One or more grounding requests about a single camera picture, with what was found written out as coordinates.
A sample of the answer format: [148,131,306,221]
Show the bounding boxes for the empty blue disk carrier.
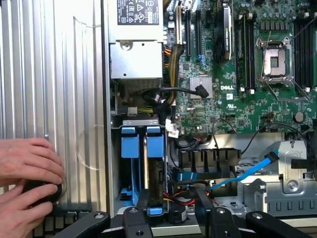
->
[119,125,141,208]

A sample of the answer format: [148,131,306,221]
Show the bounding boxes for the person's right hand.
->
[0,183,59,238]

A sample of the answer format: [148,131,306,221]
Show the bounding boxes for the person's left hand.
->
[0,137,66,186]

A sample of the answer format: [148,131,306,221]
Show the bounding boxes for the open grey PC case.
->
[100,0,317,238]

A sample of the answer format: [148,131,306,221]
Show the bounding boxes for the black plastic shroud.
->
[177,148,242,179]

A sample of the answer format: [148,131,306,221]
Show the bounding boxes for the metal optical drive cage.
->
[236,138,317,220]

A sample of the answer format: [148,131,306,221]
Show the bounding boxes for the blue drive caddies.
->
[110,118,169,216]

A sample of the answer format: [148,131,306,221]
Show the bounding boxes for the green Dell motherboard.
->
[163,0,317,136]

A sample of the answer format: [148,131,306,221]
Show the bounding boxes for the metal socket cover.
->
[268,81,312,102]

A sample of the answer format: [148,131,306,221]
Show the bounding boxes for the silver finned heat sink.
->
[189,76,213,100]

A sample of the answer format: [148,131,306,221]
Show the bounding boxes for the grey power supply unit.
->
[107,0,164,80]

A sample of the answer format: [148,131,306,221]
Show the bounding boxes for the silver CPU socket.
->
[256,37,295,89]

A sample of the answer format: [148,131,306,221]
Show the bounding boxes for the black Nvidia graphics card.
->
[214,1,235,67]

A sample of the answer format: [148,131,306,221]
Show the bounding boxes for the black expansion slot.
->
[184,9,192,57]

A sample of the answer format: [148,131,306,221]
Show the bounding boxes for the white expansion slot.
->
[175,6,182,45]

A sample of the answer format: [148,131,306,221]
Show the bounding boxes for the yellow black wire bundle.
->
[162,43,185,114]

